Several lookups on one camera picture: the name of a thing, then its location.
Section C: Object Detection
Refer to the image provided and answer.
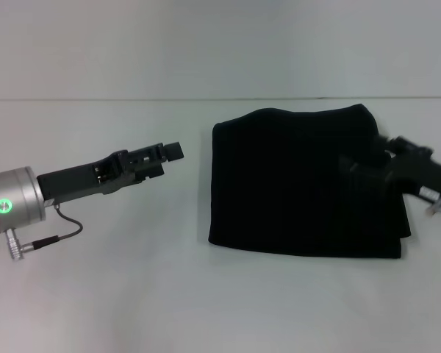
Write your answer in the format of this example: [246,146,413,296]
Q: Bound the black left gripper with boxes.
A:
[36,140,186,205]

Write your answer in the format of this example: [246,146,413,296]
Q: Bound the grey cable with silver plug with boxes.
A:
[425,196,441,229]

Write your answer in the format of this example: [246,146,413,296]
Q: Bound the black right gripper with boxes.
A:
[337,134,441,215]

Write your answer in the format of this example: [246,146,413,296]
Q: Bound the black shirt with white print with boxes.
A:
[207,103,413,260]

